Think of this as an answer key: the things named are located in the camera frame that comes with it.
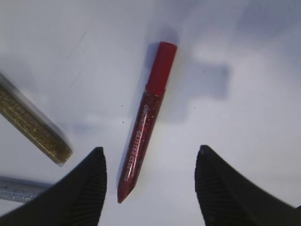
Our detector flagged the silver glitter pen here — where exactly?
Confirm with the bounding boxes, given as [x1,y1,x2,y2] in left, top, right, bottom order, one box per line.
[0,177,52,203]

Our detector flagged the gold glitter pen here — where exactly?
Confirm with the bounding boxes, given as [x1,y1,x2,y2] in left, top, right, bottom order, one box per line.
[0,73,72,166]

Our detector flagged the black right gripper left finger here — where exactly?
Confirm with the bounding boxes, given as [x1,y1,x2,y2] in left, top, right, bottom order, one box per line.
[0,147,107,226]

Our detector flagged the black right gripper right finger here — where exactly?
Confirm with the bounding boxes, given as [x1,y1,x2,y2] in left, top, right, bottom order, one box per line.
[194,145,301,226]

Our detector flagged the red glitter pen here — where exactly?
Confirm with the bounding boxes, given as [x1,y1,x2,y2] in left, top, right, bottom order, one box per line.
[117,42,177,203]

